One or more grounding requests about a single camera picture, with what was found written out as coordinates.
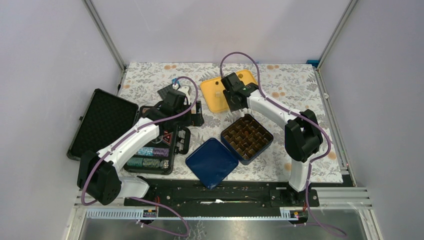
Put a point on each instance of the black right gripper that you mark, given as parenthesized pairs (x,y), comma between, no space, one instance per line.
(232,107)

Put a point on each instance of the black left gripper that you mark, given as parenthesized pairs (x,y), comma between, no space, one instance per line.
(196,119)

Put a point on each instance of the blue tin with brown insert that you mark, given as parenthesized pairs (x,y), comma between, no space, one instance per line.
(246,139)

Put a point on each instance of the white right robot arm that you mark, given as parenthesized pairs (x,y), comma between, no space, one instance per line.
(302,135)

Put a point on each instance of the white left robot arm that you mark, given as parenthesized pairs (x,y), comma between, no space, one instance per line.
(98,170)

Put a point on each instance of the yellow plastic tray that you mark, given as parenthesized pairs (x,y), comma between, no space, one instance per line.
(209,89)

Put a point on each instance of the floral table cloth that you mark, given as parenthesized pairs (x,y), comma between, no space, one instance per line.
(294,85)

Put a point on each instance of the blue tin lid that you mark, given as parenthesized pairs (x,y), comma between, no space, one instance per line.
(211,163)

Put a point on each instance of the blue clamp at corner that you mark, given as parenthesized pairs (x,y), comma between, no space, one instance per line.
(314,63)

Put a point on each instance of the black poker chip case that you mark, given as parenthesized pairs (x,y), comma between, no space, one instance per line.
(107,118)

